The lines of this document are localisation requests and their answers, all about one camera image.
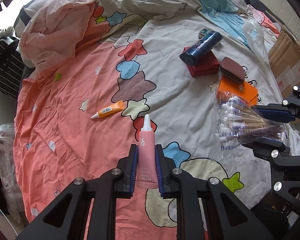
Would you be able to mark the clear plastic bag bundle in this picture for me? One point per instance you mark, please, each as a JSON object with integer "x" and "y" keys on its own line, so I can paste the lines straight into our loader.
{"x": 10, "y": 187}

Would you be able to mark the maroon zip case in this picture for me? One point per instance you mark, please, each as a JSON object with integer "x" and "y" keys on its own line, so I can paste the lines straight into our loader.
{"x": 232, "y": 69}

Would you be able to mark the bag of cotton swabs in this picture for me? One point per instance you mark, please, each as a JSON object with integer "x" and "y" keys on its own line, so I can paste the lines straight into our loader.
{"x": 238, "y": 123}

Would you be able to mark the pink cosmetic tube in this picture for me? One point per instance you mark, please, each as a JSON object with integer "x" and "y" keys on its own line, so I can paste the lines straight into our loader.
{"x": 146, "y": 173}

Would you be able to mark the small orange tube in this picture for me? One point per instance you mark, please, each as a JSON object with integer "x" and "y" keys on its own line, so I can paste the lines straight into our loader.
{"x": 113, "y": 108}

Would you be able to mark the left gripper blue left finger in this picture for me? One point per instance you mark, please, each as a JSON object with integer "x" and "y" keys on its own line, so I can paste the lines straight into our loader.
{"x": 133, "y": 160}

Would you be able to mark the red embossed gift box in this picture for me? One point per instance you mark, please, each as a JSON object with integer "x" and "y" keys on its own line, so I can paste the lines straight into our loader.
{"x": 207, "y": 65}

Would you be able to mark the orange paper envelope box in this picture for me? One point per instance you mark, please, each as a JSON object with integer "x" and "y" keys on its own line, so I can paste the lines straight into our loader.
{"x": 228, "y": 87}

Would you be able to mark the dark blue shampoo bottle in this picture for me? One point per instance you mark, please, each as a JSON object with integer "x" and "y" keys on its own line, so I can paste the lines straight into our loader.
{"x": 192, "y": 55}

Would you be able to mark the starry night small box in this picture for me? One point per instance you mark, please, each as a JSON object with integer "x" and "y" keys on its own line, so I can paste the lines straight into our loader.
{"x": 204, "y": 33}

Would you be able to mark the cartoon star print duvet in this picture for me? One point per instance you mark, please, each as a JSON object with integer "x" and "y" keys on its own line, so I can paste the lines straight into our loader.
{"x": 89, "y": 54}

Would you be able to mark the black striped suitcase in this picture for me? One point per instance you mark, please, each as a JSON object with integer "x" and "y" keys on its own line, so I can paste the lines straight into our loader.
{"x": 11, "y": 66}

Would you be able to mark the brown cardboard box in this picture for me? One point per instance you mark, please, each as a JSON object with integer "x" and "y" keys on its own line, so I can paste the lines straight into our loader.
{"x": 284, "y": 60}

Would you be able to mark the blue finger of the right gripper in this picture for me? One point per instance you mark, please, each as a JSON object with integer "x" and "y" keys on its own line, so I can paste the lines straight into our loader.
{"x": 266, "y": 144}
{"x": 276, "y": 112}

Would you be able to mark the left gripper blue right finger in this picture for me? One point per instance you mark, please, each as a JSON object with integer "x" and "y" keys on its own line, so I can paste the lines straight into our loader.
{"x": 159, "y": 170}

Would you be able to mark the white plastic bag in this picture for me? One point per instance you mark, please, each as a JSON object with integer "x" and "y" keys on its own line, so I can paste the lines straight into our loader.
{"x": 255, "y": 39}

